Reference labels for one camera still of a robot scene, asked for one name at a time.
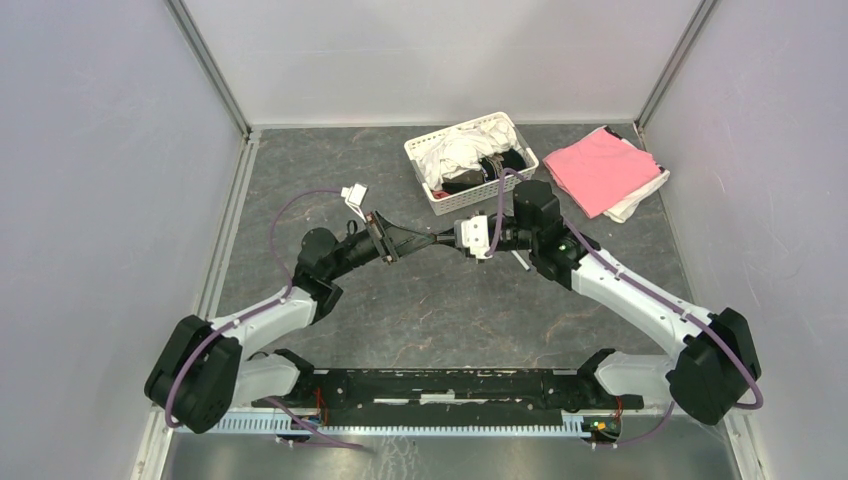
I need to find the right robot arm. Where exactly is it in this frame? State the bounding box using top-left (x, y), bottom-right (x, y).
top-left (438, 180), bottom-right (764, 425)

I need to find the white cloth in basket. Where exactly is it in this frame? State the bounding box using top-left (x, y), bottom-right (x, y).
top-left (413, 120), bottom-right (517, 190)

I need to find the white marker pen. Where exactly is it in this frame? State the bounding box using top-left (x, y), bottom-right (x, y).
top-left (511, 251), bottom-right (531, 272)

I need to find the pink folded cloth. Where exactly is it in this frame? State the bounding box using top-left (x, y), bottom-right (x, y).
top-left (543, 126), bottom-right (670, 223)

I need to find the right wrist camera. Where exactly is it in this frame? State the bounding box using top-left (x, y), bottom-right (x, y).
top-left (454, 214), bottom-right (493, 262)

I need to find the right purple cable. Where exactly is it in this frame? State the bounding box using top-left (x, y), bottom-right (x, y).
top-left (486, 168), bottom-right (764, 449)

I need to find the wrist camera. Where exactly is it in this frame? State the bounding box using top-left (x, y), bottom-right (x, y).
top-left (340, 183), bottom-right (368, 222)
top-left (454, 214), bottom-right (493, 262)

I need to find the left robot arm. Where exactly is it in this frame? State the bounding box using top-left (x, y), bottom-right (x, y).
top-left (144, 212), bottom-right (456, 433)

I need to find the white folded cloth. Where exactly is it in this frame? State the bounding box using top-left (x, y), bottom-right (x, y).
top-left (585, 125), bottom-right (670, 223)

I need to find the white plastic basket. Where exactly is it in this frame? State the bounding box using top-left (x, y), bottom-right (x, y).
top-left (404, 112), bottom-right (539, 216)

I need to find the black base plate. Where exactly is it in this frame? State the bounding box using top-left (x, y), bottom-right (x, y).
top-left (279, 368), bottom-right (645, 427)

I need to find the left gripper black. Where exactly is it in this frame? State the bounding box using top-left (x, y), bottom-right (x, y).
top-left (326, 209), bottom-right (436, 281)

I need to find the slotted cable duct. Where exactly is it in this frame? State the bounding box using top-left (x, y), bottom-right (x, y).
top-left (192, 411), bottom-right (591, 439)

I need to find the black cloth in basket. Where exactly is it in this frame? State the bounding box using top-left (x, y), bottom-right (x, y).
top-left (441, 149), bottom-right (527, 195)

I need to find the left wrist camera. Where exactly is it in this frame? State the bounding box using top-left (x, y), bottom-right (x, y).
top-left (340, 183), bottom-right (368, 222)

